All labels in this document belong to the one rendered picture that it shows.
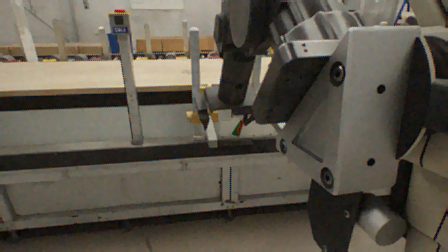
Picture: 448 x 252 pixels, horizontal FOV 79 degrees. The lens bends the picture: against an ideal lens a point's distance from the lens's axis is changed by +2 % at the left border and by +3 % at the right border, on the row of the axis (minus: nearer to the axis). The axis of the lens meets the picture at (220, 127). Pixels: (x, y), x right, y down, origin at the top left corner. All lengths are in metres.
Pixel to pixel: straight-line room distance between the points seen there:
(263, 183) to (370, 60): 1.55
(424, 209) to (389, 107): 0.20
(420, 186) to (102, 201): 1.58
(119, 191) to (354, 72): 1.57
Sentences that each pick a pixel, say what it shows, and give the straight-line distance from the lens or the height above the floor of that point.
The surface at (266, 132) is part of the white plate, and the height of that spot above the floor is 0.72.
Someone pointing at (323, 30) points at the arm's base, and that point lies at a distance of 0.22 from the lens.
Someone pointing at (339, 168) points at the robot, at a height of 1.14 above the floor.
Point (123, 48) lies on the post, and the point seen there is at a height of 1.10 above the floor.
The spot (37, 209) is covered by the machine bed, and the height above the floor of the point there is 0.20.
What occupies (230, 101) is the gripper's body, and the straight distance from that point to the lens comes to 0.52.
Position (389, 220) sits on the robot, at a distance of 0.39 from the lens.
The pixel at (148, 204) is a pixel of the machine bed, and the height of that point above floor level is 0.17.
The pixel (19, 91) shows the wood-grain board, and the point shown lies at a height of 0.90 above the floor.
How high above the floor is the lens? 1.24
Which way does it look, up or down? 24 degrees down
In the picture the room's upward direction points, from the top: straight up
